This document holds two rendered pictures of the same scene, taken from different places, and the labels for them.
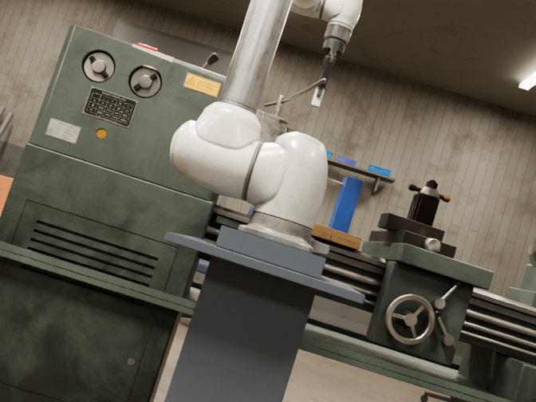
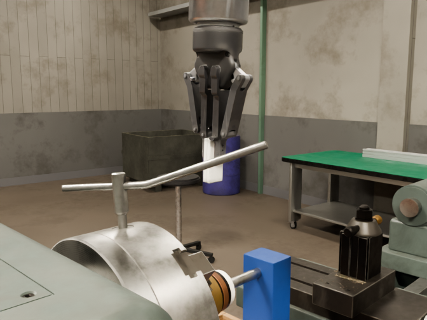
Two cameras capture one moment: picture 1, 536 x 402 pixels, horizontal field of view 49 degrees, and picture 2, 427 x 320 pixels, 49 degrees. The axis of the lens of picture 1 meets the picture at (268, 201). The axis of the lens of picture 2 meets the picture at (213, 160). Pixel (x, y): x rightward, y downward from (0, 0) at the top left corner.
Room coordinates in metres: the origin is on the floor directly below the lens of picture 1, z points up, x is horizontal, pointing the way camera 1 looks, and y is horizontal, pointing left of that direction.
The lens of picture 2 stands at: (1.47, 0.43, 1.45)
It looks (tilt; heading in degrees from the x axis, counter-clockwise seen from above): 9 degrees down; 318
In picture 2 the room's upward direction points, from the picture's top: straight up
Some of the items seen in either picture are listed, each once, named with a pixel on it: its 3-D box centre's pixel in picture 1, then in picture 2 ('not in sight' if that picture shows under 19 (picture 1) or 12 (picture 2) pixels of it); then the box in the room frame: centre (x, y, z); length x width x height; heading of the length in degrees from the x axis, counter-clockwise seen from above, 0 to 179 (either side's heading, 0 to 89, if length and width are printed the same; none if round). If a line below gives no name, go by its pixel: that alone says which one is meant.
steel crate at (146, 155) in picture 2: not in sight; (166, 158); (7.27, -3.78, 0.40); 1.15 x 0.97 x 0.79; 86
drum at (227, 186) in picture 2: not in sight; (221, 163); (6.28, -4.01, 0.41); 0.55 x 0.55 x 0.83
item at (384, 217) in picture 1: (410, 228); (354, 286); (2.02, -0.50, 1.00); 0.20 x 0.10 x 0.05; 93
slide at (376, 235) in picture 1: (408, 243); (335, 293); (2.09, -0.53, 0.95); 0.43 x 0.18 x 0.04; 3
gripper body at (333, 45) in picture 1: (331, 54); (216, 58); (2.01, -0.06, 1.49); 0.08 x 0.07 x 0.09; 3
